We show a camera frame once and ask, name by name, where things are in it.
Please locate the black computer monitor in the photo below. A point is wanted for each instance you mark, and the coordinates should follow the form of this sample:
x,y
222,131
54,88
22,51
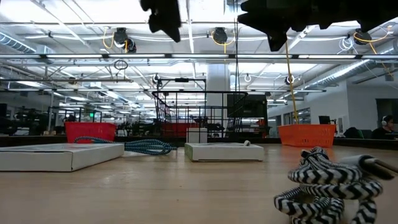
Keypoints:
x,y
324,120

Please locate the person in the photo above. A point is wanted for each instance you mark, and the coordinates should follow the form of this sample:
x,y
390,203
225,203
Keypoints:
x,y
384,132

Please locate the black office chair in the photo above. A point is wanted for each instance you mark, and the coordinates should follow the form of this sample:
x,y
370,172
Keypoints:
x,y
354,133

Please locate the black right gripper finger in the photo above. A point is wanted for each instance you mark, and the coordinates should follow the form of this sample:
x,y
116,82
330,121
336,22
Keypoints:
x,y
276,21

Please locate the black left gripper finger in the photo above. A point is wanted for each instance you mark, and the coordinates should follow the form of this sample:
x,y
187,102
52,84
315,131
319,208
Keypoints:
x,y
164,17

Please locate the black perforated metal case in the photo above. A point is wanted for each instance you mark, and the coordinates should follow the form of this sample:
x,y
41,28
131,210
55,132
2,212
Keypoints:
x,y
252,105

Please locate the white box with product picture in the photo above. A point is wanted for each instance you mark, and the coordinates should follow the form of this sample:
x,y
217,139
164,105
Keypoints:
x,y
224,152

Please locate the black aluminium frame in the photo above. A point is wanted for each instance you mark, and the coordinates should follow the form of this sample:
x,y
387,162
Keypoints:
x,y
31,140

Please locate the red plastic basket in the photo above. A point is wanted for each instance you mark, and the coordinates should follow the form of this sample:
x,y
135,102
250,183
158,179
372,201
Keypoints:
x,y
90,130

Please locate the white box with text label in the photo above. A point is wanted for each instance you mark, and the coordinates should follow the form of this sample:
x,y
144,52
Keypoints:
x,y
46,155

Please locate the white headphones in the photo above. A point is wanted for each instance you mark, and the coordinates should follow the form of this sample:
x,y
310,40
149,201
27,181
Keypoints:
x,y
384,120

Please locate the orange plastic basket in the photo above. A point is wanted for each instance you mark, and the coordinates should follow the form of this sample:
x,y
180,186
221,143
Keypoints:
x,y
308,135

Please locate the silver ventilation duct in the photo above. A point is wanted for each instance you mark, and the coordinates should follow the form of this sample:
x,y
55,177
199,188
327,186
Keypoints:
x,y
342,73

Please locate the white building column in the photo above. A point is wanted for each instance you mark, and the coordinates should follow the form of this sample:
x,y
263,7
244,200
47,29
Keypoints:
x,y
217,84

